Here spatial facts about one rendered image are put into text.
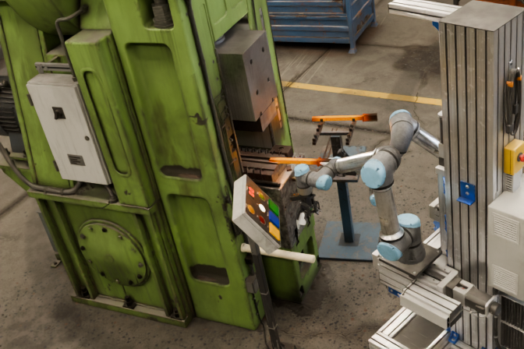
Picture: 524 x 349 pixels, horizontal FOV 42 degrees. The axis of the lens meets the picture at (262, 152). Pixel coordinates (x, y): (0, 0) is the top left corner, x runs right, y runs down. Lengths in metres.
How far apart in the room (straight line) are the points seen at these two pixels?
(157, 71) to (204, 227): 1.01
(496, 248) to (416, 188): 2.18
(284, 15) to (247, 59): 4.22
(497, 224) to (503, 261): 0.20
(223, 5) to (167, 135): 0.76
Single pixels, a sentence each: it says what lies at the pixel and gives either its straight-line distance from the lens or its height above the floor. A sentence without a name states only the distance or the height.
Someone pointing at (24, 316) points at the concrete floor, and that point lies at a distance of 5.17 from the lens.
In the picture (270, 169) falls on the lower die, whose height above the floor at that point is 0.99.
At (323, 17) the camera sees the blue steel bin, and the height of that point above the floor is 0.40.
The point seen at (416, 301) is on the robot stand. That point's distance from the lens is 3.43.
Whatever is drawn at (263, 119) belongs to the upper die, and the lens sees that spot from 3.80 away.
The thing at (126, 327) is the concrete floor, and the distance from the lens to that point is 4.73.
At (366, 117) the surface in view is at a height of 0.94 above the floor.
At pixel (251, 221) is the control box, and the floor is 1.14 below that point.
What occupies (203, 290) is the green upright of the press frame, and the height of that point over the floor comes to 0.27.
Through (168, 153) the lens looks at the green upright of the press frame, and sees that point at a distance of 3.86.
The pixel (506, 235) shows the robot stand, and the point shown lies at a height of 1.11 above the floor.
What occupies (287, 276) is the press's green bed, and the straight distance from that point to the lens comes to 4.40.
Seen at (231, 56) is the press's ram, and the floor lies 1.75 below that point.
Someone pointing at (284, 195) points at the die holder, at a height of 0.85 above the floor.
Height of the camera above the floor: 3.14
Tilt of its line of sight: 31 degrees down
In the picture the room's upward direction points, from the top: 11 degrees counter-clockwise
